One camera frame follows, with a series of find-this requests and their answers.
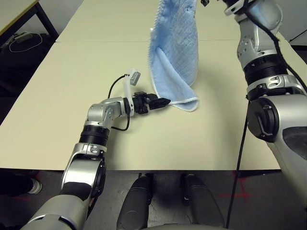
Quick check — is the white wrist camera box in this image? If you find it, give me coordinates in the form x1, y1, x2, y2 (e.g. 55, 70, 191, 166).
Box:
122, 68, 142, 115
224, 3, 255, 16

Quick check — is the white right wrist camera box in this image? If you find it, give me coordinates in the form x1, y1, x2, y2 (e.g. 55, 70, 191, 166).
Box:
224, 3, 255, 16

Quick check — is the bystander white shoe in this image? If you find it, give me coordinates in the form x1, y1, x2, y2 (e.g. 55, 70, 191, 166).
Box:
26, 179, 43, 195

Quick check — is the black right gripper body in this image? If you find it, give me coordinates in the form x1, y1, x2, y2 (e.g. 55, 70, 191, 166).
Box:
200, 0, 247, 8

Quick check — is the grey robot left leg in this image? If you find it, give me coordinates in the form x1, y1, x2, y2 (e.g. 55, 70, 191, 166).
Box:
117, 173, 154, 230

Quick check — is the black-framed side table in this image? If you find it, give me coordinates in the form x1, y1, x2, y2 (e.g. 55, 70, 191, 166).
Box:
0, 0, 59, 40

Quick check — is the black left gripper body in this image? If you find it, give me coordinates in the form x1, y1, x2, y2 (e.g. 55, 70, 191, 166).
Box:
133, 91, 152, 115

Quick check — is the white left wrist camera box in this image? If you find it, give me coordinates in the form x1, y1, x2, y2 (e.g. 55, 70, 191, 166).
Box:
122, 68, 142, 115

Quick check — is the white floor cable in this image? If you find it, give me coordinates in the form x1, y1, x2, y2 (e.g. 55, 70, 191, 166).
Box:
9, 33, 43, 53

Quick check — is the grey power strip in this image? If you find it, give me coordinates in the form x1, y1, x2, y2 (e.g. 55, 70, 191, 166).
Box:
14, 33, 33, 43

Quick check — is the light blue terry towel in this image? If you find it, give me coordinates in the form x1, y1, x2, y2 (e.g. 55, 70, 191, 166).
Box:
146, 0, 200, 113

